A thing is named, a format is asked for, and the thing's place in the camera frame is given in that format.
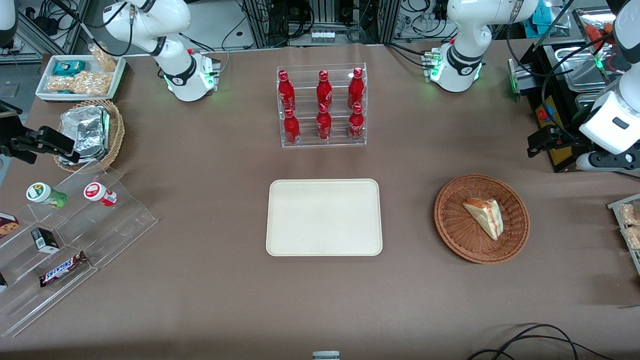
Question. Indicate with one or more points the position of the clear acrylic stepped display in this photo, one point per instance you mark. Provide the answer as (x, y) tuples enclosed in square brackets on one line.
[(115, 225)]

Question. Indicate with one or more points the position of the silver foil food package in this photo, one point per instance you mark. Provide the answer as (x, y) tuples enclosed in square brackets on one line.
[(85, 132)]

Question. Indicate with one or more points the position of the teal box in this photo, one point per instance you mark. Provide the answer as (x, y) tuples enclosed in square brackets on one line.
[(550, 20)]

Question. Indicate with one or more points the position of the wrapped pastry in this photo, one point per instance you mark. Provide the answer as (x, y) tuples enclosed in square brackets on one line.
[(631, 215), (633, 238)]

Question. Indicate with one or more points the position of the Snickers chocolate bar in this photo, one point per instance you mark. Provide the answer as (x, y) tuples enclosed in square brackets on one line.
[(62, 269)]

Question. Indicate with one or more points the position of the light wicker basket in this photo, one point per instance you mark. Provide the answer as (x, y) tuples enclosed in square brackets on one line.
[(116, 132)]

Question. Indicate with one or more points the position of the dark packet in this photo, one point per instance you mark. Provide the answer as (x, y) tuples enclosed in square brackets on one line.
[(2, 282)]

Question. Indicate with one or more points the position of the red cola bottle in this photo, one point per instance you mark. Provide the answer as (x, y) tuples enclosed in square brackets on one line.
[(324, 91), (324, 125), (356, 124), (286, 92), (292, 127), (356, 90)]

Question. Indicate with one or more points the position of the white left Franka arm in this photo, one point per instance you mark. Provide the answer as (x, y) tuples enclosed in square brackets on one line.
[(465, 30)]

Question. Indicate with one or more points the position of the cream rectangular tray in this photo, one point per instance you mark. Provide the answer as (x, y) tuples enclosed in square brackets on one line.
[(324, 218)]

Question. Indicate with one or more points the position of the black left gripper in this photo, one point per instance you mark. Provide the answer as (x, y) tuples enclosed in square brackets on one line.
[(566, 139)]

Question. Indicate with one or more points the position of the large clear bag of snacks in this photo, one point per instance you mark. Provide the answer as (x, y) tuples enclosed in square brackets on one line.
[(80, 83)]

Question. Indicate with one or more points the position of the small black carton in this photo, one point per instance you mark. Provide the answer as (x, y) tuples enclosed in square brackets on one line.
[(45, 240)]

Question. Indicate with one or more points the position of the teal snack packet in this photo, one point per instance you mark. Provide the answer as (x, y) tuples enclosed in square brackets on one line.
[(69, 67)]

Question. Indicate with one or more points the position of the white power strip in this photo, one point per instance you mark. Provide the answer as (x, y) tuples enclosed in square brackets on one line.
[(323, 36)]

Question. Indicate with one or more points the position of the black power adapter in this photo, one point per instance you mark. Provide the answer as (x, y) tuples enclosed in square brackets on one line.
[(46, 24)]

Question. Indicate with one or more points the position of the white plastic snack tray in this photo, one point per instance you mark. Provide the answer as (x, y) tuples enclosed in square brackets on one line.
[(45, 95)]

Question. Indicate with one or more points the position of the white tray with pastries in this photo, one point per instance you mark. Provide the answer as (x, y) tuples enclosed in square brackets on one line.
[(616, 204)]

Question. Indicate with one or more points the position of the green yogurt cup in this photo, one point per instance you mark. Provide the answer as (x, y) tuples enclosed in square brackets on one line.
[(45, 194)]

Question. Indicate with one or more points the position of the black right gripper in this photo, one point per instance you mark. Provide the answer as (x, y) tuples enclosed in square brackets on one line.
[(11, 131)]

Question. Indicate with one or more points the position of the round brown wicker basket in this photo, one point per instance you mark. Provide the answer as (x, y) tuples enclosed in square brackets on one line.
[(457, 225)]

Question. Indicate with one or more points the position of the small clear bag of snacks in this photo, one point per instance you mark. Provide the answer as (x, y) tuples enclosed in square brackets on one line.
[(104, 59)]

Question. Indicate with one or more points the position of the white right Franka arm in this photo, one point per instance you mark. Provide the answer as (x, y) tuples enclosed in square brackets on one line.
[(150, 25)]

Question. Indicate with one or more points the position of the clear acrylic bottle rack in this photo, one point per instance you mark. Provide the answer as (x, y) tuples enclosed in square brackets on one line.
[(322, 143)]

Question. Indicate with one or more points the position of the triangle sandwich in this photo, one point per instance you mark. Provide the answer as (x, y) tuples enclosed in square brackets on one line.
[(485, 216)]

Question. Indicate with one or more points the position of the black food warmer machine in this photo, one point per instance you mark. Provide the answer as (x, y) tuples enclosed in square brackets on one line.
[(555, 75)]

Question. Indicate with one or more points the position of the cookie box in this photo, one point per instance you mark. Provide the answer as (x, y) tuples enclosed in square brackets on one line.
[(7, 225)]

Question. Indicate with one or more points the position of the red packaged food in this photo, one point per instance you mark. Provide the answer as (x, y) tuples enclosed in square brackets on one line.
[(597, 31)]

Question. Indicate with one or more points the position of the red yogurt cup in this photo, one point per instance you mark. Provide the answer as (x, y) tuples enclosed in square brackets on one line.
[(99, 193)]

